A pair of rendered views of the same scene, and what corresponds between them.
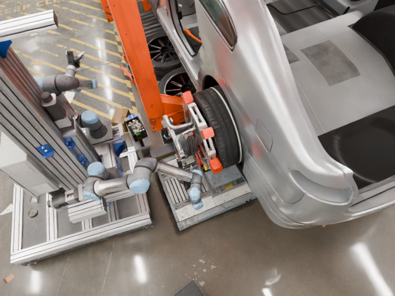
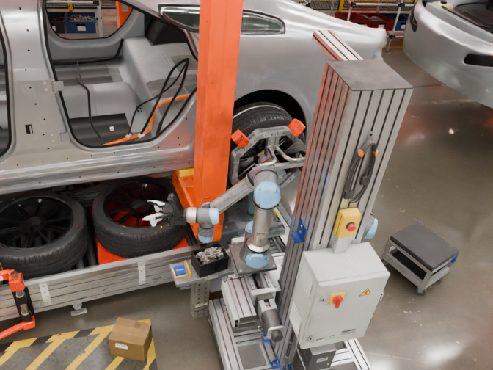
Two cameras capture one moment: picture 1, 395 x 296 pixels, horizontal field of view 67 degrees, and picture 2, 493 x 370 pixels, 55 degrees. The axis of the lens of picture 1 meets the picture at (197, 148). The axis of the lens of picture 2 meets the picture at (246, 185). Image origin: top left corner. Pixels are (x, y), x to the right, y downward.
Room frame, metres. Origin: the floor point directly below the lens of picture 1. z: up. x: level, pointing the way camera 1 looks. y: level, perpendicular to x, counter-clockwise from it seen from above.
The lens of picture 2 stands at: (1.96, 2.64, 2.76)
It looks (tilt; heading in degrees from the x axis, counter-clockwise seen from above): 38 degrees down; 260
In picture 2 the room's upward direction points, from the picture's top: 7 degrees clockwise
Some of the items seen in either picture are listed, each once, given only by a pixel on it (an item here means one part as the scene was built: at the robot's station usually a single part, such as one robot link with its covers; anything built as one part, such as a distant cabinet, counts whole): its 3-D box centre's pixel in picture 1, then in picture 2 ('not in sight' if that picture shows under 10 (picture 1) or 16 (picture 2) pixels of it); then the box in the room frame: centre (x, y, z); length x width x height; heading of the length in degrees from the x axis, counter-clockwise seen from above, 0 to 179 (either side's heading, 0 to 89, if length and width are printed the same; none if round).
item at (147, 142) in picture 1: (137, 131); (205, 268); (1.80, 0.58, 0.44); 0.43 x 0.17 x 0.03; 16
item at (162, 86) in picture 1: (188, 94); (141, 215); (2.25, 0.03, 0.39); 0.66 x 0.66 x 0.24
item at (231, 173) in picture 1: (218, 160); (250, 204); (1.42, -0.19, 0.32); 0.40 x 0.30 x 0.28; 16
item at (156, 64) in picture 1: (167, 56); (36, 233); (2.93, 0.22, 0.39); 0.66 x 0.66 x 0.24
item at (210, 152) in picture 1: (198, 135); (267, 162); (1.37, -0.03, 0.85); 0.54 x 0.07 x 0.54; 16
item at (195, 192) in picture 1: (195, 192); not in sight; (0.83, 0.05, 0.95); 0.11 x 0.08 x 0.11; 169
